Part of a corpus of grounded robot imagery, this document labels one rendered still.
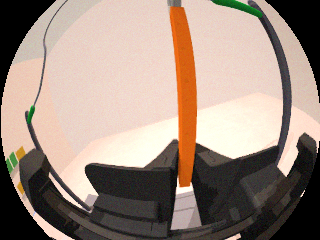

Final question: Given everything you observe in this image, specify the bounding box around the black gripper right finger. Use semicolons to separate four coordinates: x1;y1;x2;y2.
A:
191;141;280;227

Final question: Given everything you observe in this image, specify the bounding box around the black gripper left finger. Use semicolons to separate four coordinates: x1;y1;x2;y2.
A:
84;139;179;229

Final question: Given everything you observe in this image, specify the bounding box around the orange handle with grey loop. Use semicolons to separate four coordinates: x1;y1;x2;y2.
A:
167;0;197;187

